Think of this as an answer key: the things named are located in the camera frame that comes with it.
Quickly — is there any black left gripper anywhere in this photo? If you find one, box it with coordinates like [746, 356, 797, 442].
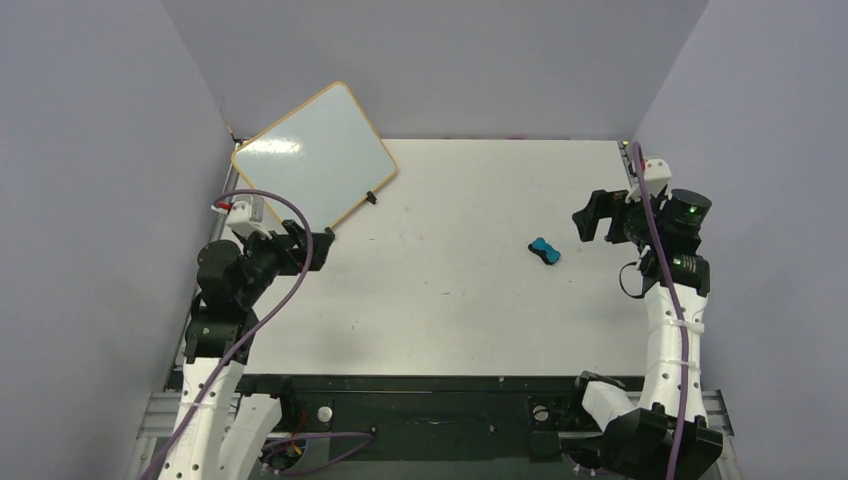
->
[236, 219, 332, 307]

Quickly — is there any blue black whiteboard eraser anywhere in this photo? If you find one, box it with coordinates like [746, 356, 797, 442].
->
[527, 237, 561, 266]

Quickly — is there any yellow framed whiteboard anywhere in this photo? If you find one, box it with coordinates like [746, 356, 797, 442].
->
[231, 82, 398, 230]

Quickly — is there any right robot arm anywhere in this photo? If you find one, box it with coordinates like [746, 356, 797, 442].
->
[563, 189, 723, 479]

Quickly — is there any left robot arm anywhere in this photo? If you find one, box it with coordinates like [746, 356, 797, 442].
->
[140, 220, 335, 479]

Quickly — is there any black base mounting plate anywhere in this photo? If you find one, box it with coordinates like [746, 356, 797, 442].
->
[231, 374, 631, 464]

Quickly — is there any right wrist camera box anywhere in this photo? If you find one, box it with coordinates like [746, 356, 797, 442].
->
[641, 157, 672, 198]

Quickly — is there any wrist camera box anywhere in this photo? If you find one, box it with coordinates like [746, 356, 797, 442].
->
[641, 157, 672, 198]
[211, 195, 271, 241]

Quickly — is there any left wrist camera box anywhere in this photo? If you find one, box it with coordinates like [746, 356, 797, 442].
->
[211, 195, 271, 241]

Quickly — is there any black wire easel stand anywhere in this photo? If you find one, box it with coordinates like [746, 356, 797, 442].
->
[323, 191, 377, 236]

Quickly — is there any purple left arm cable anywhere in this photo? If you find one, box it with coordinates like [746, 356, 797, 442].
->
[139, 189, 376, 480]

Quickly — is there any aluminium frame rail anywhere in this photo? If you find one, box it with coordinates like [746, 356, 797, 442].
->
[136, 390, 735, 439]

